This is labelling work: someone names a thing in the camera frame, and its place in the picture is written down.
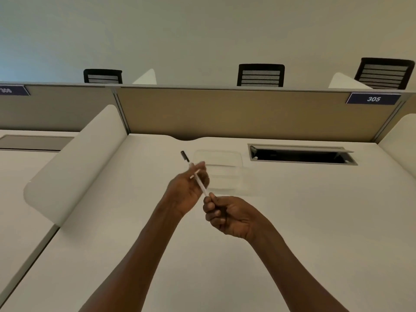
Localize person's right hand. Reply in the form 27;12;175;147
203;192;264;243

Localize person's left hand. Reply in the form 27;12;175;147
162;161;210;219

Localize white pen with black cap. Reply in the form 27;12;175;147
181;151;211;198

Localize person's left forearm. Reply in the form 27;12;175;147
79;205;182;312

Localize person's right forearm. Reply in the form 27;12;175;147
248;215;350;312

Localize clear plastic tray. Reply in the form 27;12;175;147
194;149;251;196

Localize beige desk partition panel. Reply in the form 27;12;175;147
112;86;408;144
0;83;130;133

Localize white desk side divider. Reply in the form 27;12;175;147
378;113;416;179
328;72;365;89
132;68;157;85
23;104;128;226

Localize black mesh office chair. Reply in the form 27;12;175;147
237;63;285;88
83;69;123;84
354;57;415;91

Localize blue desk number label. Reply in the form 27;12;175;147
345;92;402;106
0;85;31;97

